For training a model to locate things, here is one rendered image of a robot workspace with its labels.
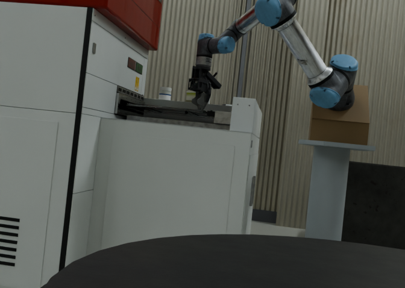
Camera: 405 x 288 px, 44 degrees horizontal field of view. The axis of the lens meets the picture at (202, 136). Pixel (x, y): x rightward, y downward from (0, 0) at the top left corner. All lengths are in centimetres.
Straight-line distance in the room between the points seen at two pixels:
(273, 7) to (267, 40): 344
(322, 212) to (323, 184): 13
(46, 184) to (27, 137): 19
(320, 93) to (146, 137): 72
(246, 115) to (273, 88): 327
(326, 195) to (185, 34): 356
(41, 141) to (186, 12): 379
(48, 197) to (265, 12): 108
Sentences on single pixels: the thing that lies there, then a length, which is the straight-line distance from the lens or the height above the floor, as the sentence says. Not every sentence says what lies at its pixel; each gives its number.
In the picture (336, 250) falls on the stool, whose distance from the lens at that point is 36.
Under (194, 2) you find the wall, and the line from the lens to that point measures 556.
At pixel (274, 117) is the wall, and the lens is 526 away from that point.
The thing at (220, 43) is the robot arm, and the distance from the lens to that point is 225.
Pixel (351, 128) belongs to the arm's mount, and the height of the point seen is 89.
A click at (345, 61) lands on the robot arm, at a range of 218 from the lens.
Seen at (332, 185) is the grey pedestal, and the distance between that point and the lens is 225.
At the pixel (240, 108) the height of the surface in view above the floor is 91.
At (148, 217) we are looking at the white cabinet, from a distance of 204.
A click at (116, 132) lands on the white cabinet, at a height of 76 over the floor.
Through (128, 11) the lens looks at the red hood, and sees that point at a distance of 219.
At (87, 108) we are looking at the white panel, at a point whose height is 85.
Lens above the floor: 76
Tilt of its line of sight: 1 degrees up
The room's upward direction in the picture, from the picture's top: 6 degrees clockwise
